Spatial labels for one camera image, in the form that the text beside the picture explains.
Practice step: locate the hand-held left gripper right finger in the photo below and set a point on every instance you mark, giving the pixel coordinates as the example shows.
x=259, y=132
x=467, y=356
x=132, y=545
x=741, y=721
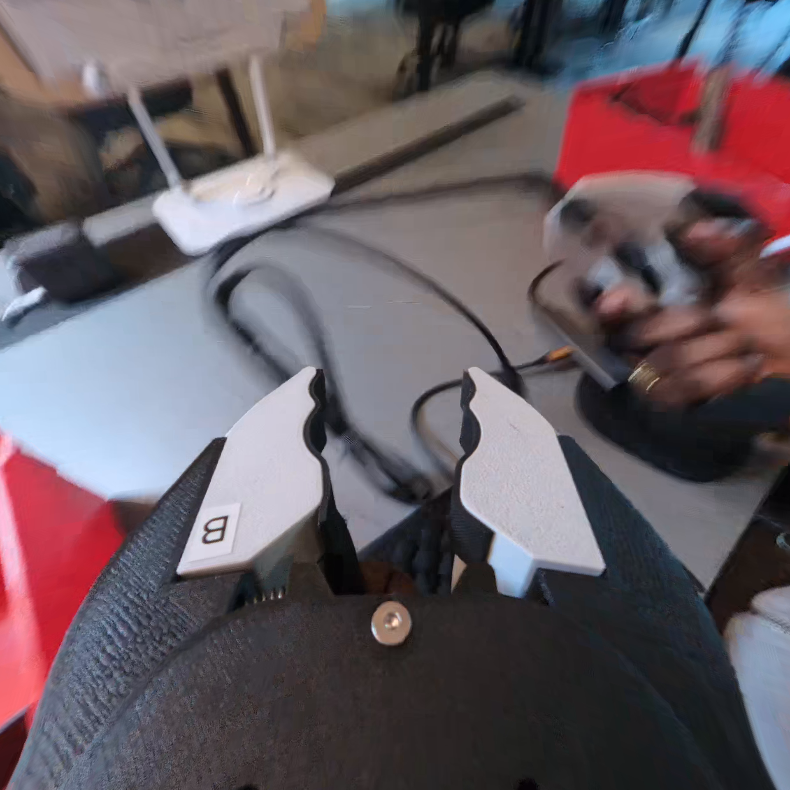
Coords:
x=524, y=487

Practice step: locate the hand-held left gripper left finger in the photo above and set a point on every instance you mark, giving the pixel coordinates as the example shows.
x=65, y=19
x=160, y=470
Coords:
x=265, y=469

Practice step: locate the red plastic bin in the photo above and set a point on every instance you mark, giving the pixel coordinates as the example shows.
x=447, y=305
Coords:
x=49, y=586
x=617, y=136

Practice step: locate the person's right hand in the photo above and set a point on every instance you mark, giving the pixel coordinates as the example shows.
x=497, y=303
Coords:
x=691, y=358

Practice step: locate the black box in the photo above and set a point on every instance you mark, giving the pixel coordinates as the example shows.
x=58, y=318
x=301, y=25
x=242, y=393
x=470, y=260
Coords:
x=62, y=265

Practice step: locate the grey zip hoodie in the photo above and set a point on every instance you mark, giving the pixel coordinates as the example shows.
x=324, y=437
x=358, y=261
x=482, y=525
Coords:
x=762, y=679

